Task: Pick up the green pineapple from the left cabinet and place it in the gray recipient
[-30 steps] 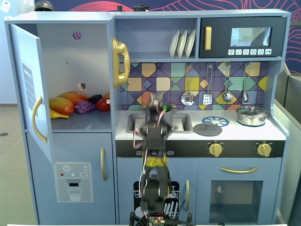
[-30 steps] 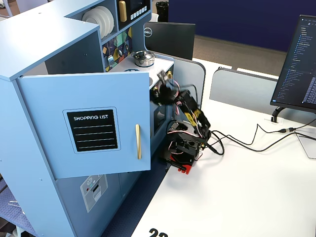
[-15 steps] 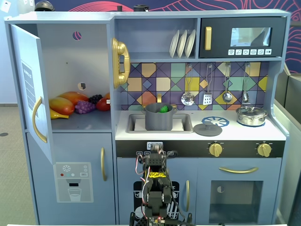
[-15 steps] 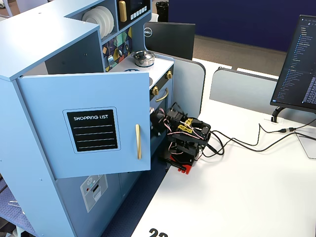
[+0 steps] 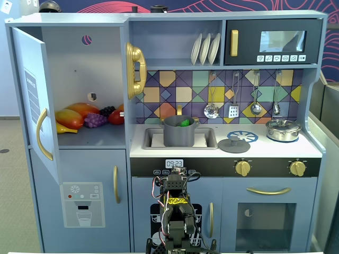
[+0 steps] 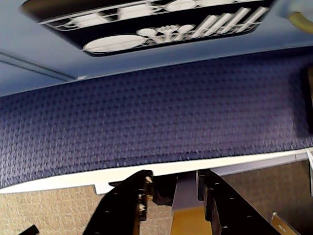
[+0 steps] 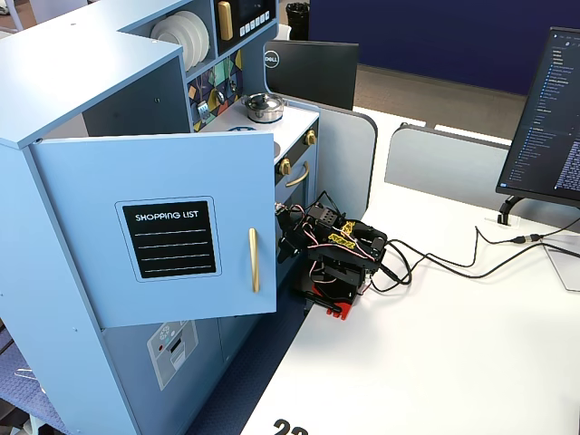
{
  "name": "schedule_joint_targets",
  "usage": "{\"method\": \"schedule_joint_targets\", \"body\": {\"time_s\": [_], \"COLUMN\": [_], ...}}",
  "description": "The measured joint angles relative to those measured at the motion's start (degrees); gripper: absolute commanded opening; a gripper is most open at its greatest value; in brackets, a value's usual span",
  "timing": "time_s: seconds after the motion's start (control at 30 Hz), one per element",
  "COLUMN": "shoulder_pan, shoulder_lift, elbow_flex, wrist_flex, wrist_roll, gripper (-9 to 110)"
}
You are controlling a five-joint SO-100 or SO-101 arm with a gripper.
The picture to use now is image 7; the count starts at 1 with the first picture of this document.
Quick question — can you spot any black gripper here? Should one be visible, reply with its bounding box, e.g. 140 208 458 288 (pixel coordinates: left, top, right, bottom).
275 203 346 266

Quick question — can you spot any blue cabinet door shopping list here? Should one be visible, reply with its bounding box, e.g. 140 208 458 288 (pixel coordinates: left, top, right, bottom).
29 130 278 330

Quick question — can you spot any gray desk divider panel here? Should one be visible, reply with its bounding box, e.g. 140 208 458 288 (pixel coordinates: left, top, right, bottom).
383 122 513 212
289 100 379 218

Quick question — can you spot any red table clamp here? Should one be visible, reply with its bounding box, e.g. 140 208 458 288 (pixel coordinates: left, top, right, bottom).
312 285 354 322

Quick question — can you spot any steel pot with lid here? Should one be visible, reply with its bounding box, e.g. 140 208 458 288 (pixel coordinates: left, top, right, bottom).
241 92 287 123

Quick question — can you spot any black Dell monitor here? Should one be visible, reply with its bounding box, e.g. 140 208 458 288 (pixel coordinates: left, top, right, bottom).
263 39 360 112

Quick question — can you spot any white toy plate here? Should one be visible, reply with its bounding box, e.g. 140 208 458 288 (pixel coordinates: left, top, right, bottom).
179 9 211 63
165 13 204 70
150 17 190 73

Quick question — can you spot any black trash bin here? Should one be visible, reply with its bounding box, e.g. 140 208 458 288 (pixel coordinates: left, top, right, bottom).
285 2 310 41

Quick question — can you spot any black toy microwave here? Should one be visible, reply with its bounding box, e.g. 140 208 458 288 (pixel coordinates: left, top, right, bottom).
212 0 278 55

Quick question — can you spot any blue toy kitchen unit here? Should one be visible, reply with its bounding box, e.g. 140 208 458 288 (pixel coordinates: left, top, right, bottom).
0 0 321 435

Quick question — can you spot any monitor showing code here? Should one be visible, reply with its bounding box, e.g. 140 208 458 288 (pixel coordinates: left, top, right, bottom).
496 26 580 208

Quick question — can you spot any curved gold cabinet door handle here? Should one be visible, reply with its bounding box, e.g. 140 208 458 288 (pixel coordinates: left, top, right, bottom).
247 227 262 295

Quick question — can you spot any gold oven door handle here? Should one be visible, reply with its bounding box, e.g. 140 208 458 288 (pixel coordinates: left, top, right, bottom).
285 161 311 189

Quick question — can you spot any black cable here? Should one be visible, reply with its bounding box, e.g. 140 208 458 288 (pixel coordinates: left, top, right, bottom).
369 242 580 294
384 225 580 268

